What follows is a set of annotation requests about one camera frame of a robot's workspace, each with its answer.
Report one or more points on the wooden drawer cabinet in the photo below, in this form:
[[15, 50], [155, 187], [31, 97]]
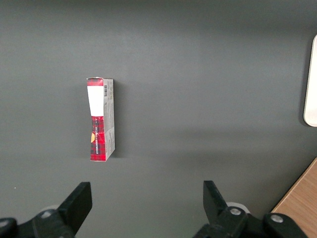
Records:
[[302, 198]]

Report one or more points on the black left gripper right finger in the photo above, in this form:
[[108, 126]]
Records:
[[218, 210]]

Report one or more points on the red and grey carton box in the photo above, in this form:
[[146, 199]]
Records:
[[99, 99]]

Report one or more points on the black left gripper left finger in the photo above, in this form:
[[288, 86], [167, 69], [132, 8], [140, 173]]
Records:
[[74, 208]]

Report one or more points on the beige rectangular tray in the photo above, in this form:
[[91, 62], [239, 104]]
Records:
[[312, 86]]

